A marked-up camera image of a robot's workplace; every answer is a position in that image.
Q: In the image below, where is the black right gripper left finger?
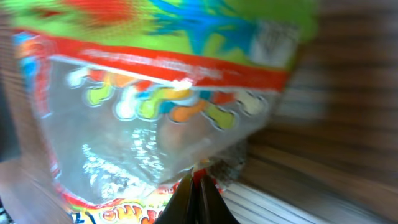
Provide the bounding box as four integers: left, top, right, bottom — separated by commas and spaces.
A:
155, 174, 197, 224

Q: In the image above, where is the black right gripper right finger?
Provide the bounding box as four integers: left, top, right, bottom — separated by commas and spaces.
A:
198, 175, 239, 224

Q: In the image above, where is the green gummy candy bag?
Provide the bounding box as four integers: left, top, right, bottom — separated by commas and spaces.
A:
2, 0, 317, 223

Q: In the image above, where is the grey plastic mesh basket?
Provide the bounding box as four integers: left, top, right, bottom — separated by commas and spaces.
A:
0, 85, 21, 162

